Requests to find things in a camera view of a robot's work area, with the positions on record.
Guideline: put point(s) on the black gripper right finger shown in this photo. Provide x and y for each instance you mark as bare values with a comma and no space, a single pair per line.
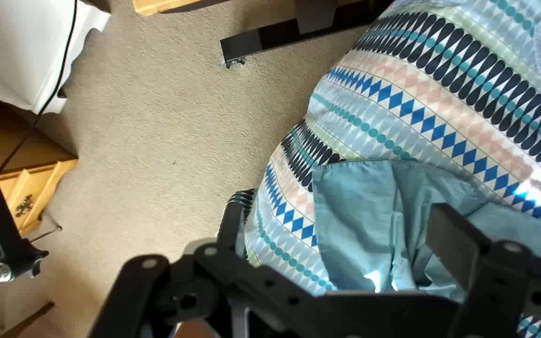
490,275

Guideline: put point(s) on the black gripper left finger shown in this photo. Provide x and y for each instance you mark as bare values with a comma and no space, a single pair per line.
159,293

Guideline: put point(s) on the light blue pillow case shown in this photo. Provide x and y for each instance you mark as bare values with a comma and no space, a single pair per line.
358,218

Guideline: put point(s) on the patterned diamond print bedspread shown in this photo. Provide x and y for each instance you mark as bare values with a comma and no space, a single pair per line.
409,81

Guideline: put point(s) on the brown cardboard box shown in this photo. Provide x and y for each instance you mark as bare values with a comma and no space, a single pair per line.
9,137

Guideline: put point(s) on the white cloth sheet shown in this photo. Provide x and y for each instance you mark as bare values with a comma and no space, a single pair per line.
14,49

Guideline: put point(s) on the light wooden board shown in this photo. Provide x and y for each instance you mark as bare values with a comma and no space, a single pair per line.
159,6

